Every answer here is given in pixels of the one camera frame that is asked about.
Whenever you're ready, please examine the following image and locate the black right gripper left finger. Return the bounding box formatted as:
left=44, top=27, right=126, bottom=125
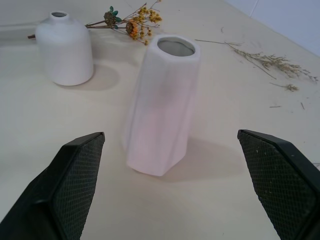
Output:
left=0, top=131, right=106, bottom=240

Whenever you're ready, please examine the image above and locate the beige dried grass sprig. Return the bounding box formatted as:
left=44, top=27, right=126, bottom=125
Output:
left=194, top=38, right=319, bottom=84

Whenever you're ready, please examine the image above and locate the small dried grass fragment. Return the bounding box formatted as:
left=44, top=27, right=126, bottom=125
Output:
left=269, top=82, right=300, bottom=92

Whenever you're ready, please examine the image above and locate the yellow dried flower bunch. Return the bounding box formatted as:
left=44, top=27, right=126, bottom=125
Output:
left=27, top=0, right=163, bottom=46

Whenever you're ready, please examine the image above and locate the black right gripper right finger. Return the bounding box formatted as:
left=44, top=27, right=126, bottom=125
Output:
left=237, top=129, right=320, bottom=240

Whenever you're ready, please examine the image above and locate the tall faceted white vase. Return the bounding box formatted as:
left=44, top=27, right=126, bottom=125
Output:
left=125, top=34, right=201, bottom=177

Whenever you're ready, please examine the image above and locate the round white bottle vase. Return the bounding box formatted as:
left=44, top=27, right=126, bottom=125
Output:
left=35, top=11, right=95, bottom=87

